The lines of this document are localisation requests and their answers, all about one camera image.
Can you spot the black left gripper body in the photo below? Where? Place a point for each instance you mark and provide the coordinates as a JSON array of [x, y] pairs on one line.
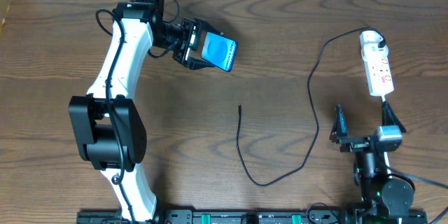
[[191, 43]]

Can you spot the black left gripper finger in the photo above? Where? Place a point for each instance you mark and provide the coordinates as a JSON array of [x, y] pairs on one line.
[[193, 63], [207, 27]]

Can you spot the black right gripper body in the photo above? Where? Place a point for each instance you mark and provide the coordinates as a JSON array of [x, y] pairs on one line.
[[358, 141]]

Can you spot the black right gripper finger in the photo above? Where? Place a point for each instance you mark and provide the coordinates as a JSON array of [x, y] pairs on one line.
[[339, 129], [389, 118]]

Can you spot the blue Galaxy smartphone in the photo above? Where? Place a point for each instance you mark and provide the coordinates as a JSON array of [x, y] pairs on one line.
[[219, 51]]

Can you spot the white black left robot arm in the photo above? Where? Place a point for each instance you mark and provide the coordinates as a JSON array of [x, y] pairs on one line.
[[107, 127]]

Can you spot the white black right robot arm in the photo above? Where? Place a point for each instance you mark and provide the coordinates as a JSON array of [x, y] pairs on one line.
[[386, 196]]

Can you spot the white USB charger plug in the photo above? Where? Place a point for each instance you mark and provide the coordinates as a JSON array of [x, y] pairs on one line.
[[372, 42]]

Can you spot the white power strip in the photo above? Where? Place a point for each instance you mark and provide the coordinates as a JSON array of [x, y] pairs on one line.
[[377, 68]]

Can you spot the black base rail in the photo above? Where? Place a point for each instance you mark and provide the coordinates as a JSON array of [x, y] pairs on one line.
[[318, 216]]

